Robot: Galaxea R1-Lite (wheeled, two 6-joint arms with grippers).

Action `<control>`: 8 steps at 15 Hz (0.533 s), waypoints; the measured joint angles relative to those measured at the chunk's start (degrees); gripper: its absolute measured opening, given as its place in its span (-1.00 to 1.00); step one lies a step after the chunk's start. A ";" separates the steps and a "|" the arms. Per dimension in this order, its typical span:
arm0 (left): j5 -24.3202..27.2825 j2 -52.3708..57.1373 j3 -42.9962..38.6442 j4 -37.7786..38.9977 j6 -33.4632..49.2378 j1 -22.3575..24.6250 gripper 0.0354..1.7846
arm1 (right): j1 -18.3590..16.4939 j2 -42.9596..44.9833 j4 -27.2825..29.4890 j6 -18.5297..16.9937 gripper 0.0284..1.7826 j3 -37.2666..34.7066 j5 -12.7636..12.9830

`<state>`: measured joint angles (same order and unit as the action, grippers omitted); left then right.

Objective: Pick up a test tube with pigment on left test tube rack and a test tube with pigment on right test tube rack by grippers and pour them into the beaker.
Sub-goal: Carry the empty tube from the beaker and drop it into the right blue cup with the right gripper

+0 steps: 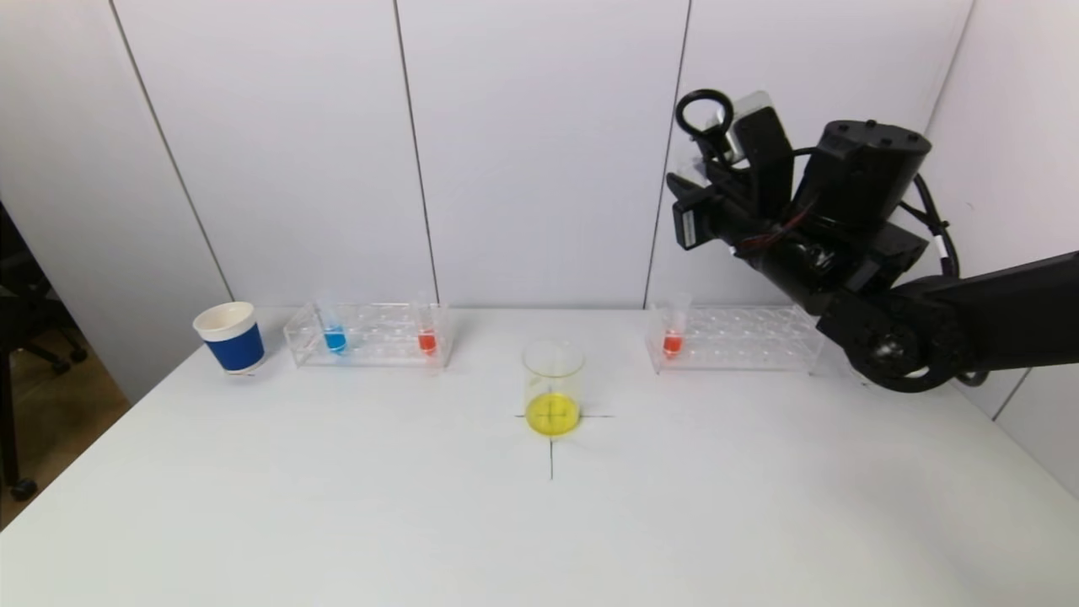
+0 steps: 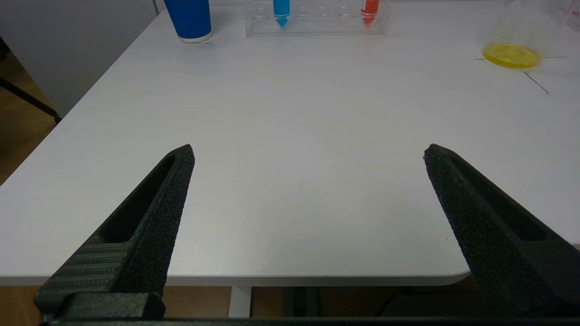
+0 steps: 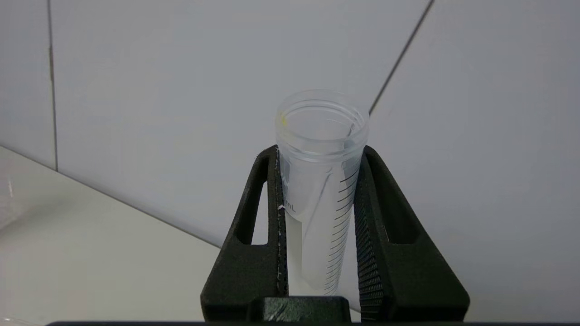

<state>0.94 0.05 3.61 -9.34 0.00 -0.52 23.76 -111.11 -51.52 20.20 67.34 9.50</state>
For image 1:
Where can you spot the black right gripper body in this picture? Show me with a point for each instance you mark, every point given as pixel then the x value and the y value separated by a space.
pixel 685 225

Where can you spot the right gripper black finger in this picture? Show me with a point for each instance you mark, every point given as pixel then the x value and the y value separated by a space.
pixel 691 196

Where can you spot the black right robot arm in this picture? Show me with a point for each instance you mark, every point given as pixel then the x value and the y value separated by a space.
pixel 1011 320

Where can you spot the test tube with red pigment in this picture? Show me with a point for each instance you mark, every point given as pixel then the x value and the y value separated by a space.
pixel 426 341
pixel 672 343

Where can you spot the clear plastic test tube rack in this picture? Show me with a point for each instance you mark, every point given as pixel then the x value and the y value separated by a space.
pixel 742 341
pixel 379 341

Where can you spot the clear glass beaker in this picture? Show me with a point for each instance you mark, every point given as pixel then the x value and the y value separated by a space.
pixel 552 413

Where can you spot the test tube with blue pigment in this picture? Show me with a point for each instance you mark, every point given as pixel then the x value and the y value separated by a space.
pixel 335 339

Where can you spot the blue and white paper cup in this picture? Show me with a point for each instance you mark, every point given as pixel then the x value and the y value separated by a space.
pixel 236 346

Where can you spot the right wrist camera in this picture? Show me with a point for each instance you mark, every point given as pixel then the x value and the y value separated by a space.
pixel 763 143

